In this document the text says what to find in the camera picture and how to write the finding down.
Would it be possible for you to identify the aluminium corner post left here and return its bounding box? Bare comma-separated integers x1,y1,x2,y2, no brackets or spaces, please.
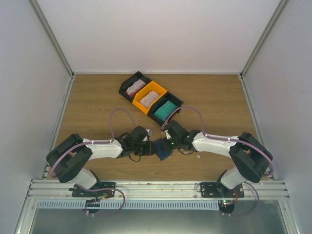
28,0,75,79

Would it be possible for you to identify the blue card holder wallet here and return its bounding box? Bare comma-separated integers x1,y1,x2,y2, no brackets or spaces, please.
154,138,173,161

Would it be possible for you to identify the black left card bin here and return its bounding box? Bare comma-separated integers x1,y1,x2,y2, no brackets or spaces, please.
119,71,152,102

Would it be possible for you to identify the red white card stack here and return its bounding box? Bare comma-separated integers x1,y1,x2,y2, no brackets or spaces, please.
126,79,146,97

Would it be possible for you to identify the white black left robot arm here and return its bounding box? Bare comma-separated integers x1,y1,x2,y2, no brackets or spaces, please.
46,126,157,197

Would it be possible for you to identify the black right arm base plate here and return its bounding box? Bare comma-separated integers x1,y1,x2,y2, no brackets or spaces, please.
196,182,245,198

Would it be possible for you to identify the grey slotted cable duct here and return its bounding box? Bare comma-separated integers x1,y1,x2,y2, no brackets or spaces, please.
37,199,219,211

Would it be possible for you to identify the black right card bin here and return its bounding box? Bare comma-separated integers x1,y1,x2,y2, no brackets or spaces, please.
147,92,184,126

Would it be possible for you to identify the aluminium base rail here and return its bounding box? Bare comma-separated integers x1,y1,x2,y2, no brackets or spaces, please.
27,180,290,200

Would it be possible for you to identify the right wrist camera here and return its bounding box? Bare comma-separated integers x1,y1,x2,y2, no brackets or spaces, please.
161,126,171,139

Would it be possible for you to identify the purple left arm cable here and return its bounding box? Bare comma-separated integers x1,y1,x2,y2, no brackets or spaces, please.
50,108,137,188

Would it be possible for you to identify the black card bin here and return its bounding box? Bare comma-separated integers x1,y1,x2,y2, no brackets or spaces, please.
119,71,152,102
147,92,184,126

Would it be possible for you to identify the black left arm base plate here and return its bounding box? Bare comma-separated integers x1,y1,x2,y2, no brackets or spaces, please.
69,181,116,199

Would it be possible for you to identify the yellow middle card bin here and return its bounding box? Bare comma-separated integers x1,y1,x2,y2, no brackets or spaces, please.
132,81,167,115

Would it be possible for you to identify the aluminium corner post right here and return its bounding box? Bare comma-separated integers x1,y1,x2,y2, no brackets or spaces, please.
239,0,289,79

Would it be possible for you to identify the aluminium corner post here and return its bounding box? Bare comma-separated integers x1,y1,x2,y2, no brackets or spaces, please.
28,0,75,79
239,0,289,79

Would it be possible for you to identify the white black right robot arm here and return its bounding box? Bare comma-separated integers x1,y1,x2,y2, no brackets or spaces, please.
162,120,273,197

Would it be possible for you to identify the teal card stack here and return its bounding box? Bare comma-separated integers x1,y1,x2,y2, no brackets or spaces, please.
155,100,177,122

